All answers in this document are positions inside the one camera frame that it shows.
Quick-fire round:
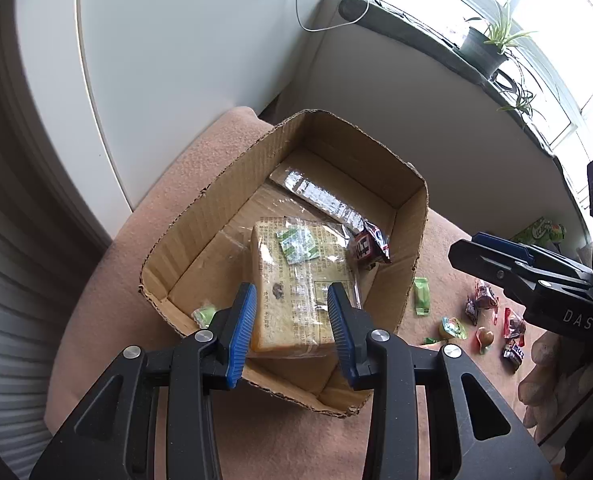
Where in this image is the sliced bread packet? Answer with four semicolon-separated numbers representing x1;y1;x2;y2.
216;215;365;361

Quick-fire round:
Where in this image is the silver foil wrapper strip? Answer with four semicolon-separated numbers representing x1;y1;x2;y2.
269;164;367;233

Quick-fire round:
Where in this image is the brown cardboard box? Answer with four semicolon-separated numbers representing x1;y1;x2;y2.
137;108;430;418

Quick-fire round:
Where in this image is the white cabinet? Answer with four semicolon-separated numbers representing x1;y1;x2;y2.
14;0;327;241

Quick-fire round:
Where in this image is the dark windowsill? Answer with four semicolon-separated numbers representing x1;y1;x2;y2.
337;0;592;201

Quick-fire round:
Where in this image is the round green snack packet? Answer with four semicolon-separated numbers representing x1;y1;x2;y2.
439;316;470;341

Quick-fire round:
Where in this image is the person's right hand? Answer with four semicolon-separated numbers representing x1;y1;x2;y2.
519;332;577;428

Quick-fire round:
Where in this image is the dark red snack packet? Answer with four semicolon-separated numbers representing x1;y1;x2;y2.
347;220;392;268

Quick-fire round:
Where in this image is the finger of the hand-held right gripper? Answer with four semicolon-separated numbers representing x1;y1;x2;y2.
449;239;593;306
471;232;593;276

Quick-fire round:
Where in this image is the black candy packet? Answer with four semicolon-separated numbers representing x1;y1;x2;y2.
501;340;526;373

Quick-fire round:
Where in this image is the green white snack packet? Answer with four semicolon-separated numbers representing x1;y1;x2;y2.
274;227;320;263

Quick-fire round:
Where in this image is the red date packet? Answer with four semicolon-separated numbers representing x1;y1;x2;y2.
464;282;500;326
501;308;527;341

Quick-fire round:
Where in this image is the clear nut packet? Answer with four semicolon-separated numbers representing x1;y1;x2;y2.
474;327;497;353

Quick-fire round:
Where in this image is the potted spider plant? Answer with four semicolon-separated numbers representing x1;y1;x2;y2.
457;0;540;81

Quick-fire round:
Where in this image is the green candy wrapper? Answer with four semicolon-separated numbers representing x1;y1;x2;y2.
413;277;431;317

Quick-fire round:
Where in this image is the grey ribbed shutter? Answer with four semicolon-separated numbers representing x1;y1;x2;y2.
0;10;117;461

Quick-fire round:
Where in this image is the person's right forearm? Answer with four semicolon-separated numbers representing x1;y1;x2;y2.
551;345;593;480

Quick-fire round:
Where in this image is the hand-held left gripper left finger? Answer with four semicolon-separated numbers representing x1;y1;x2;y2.
29;282;257;480

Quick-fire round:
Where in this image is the green white carton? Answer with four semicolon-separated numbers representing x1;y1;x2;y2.
509;217;567;248

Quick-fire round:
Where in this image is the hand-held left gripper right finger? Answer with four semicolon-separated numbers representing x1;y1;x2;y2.
327;282;555;480

